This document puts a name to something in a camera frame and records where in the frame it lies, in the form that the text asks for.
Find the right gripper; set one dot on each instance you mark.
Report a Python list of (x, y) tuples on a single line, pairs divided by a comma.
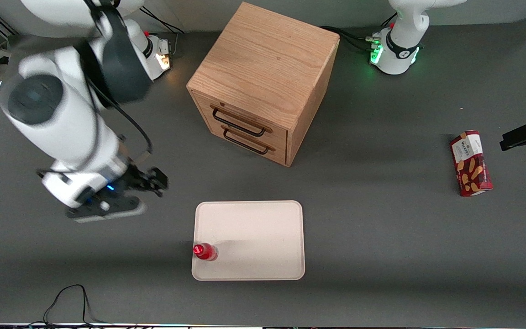
[(139, 180)]

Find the small red-capped coke bottle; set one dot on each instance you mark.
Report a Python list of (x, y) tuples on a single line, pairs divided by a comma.
[(204, 252)]

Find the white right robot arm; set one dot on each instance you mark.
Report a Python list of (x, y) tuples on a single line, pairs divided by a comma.
[(66, 123)]

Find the cream rectangular tray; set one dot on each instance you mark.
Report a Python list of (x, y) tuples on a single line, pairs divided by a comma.
[(258, 237)]

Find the red tartan shortbread box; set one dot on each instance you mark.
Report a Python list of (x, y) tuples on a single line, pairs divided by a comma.
[(470, 160)]

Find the deep wooden drawer front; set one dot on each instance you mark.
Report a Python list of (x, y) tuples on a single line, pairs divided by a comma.
[(279, 155)]

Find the shallow wooden drawer front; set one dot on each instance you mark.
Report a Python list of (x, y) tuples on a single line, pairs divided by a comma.
[(278, 136)]

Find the wooden two-drawer cabinet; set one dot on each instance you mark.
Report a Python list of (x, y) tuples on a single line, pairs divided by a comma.
[(263, 59)]

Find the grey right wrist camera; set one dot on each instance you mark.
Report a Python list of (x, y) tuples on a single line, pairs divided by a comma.
[(107, 211)]

